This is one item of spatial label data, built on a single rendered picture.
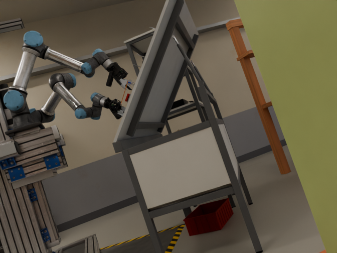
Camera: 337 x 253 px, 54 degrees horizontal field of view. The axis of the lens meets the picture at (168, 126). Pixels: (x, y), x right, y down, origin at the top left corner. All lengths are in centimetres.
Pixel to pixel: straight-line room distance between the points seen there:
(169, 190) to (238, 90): 484
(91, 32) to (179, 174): 468
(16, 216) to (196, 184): 128
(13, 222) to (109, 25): 453
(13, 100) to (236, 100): 495
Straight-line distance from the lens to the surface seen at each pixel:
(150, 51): 205
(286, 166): 407
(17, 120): 241
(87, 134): 587
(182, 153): 196
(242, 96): 668
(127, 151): 204
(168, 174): 199
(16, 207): 258
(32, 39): 240
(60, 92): 260
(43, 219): 264
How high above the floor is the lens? 73
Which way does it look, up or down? 3 degrees up
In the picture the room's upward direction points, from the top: 19 degrees counter-clockwise
